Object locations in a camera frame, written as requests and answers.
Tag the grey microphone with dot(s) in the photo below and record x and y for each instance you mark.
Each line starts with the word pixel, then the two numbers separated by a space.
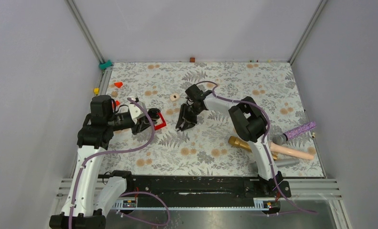
pixel 278 163

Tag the pink microphone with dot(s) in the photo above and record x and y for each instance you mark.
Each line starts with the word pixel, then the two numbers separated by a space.
pixel 289 152

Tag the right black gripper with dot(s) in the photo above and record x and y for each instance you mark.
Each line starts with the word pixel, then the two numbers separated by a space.
pixel 190 121

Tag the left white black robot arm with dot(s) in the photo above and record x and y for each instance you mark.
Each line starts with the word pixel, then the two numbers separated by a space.
pixel 82 209

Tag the purple glitter microphone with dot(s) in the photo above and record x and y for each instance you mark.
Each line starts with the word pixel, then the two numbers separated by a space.
pixel 293 133

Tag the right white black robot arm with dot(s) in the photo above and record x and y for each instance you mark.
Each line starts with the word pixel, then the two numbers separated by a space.
pixel 251 124

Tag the red box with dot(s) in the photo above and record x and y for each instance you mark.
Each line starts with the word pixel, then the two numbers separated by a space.
pixel 160 122

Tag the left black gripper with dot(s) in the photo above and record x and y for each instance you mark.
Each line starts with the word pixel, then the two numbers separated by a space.
pixel 141 124

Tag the black earbud case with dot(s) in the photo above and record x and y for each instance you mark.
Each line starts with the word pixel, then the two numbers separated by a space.
pixel 154 113

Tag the teal block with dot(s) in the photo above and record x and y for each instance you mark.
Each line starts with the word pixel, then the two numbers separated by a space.
pixel 105 65

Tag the floral table mat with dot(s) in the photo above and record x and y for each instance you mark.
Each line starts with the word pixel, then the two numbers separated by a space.
pixel 204 149

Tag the beige cube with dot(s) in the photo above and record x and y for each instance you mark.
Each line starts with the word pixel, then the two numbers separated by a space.
pixel 114 94

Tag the red triangular block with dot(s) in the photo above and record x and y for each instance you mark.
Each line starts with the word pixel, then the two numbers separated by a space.
pixel 118 84

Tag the pink earbud charging case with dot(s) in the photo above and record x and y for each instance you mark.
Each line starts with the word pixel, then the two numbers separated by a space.
pixel 174 97

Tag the gold microphone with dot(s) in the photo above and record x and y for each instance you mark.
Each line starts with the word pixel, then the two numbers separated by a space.
pixel 238 143

